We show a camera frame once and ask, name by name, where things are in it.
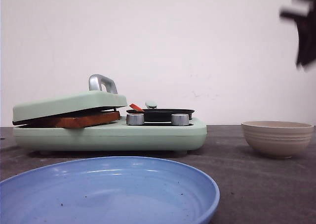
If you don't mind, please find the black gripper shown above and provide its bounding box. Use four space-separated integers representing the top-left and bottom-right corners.
280 0 316 69

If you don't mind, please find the beige ribbed bowl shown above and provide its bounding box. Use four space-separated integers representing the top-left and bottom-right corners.
241 121 314 159

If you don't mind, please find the pink cooked shrimp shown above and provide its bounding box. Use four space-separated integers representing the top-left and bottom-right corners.
129 103 144 112

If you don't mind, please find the mint green sandwich maker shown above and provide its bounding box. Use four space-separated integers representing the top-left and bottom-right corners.
12 74 207 151

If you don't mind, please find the bread slice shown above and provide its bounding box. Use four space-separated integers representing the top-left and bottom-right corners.
52 111 121 130

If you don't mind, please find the right silver knob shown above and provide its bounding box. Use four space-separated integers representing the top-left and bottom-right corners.
171 114 190 126

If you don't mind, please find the silver knob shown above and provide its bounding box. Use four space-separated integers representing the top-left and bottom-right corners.
171 114 190 126
126 113 145 126

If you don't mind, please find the black frying pan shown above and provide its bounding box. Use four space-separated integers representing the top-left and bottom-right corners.
126 100 194 122

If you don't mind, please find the left silver knob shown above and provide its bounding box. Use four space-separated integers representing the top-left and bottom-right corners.
126 113 145 126

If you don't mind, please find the blue plastic plate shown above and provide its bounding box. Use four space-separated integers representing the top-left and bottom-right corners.
0 156 220 224

